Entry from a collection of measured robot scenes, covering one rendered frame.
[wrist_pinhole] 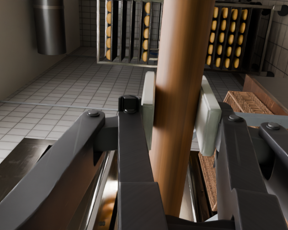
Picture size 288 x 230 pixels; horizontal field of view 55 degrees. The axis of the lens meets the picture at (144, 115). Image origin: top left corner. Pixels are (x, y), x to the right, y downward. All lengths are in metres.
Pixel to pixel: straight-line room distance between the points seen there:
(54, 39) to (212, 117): 3.18
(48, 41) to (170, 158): 3.15
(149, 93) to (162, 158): 0.05
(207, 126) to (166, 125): 0.03
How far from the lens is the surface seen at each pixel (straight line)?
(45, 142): 2.09
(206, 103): 0.16
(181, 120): 0.18
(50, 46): 3.31
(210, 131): 0.16
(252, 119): 1.16
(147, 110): 0.15
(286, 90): 1.80
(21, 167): 1.87
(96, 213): 1.27
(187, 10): 0.17
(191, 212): 1.49
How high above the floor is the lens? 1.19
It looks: 1 degrees up
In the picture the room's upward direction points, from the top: 86 degrees counter-clockwise
